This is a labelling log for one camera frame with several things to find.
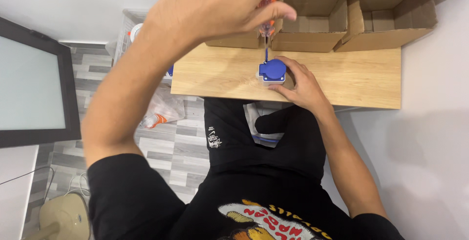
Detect white cable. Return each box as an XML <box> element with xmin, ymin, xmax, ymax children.
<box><xmin>65</xmin><ymin>171</ymin><xmax>91</xmax><ymax>197</ymax></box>

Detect white chair seat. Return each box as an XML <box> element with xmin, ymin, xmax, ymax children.
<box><xmin>243</xmin><ymin>102</ymin><xmax>286</xmax><ymax>148</ymax></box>

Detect small open cardboard box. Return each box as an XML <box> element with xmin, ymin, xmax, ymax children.
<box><xmin>205</xmin><ymin>28</ymin><xmax>265</xmax><ymax>49</ymax></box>

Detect beige lamp base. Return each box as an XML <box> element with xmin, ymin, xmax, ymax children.
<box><xmin>21</xmin><ymin>192</ymin><xmax>92</xmax><ymax>240</ymax></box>

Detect clear plastic bag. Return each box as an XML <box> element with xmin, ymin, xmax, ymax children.
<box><xmin>141</xmin><ymin>85</ymin><xmax>187</xmax><ymax>130</ymax></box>

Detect black printed t-shirt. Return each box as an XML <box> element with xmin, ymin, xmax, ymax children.
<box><xmin>87</xmin><ymin>153</ymin><xmax>406</xmax><ymax>240</ymax></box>

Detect black framed screen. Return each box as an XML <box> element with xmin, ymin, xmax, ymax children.
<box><xmin>0</xmin><ymin>16</ymin><xmax>82</xmax><ymax>149</ymax></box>

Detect white wire basket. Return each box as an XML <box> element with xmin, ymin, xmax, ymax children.
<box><xmin>111</xmin><ymin>8</ymin><xmax>173</xmax><ymax>80</ymax></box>

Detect person's right hand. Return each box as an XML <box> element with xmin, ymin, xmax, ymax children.
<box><xmin>268</xmin><ymin>56</ymin><xmax>333</xmax><ymax>115</ymax></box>

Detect large open cardboard box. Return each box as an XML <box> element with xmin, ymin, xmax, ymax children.
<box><xmin>333</xmin><ymin>0</ymin><xmax>439</xmax><ymax>53</ymax></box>

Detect blue lidded socket box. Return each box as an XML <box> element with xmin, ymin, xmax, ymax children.
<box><xmin>255</xmin><ymin>58</ymin><xmax>287</xmax><ymax>87</ymax></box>

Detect black cable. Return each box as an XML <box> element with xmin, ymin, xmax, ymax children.
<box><xmin>0</xmin><ymin>165</ymin><xmax>56</xmax><ymax>205</ymax></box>

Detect black shorts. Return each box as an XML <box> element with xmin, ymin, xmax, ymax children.
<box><xmin>203</xmin><ymin>97</ymin><xmax>327</xmax><ymax>184</ymax></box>

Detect person's left hand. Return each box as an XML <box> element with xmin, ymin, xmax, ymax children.
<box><xmin>144</xmin><ymin>0</ymin><xmax>298</xmax><ymax>58</ymax></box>

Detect white side desk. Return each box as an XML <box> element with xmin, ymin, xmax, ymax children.
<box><xmin>0</xmin><ymin>145</ymin><xmax>40</xmax><ymax>240</ymax></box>

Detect orange handled screwdriver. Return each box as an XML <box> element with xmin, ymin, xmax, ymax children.
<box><xmin>256</xmin><ymin>0</ymin><xmax>284</xmax><ymax>64</ymax></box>

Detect medium open cardboard box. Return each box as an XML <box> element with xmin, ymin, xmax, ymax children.
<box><xmin>270</xmin><ymin>0</ymin><xmax>349</xmax><ymax>53</ymax></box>

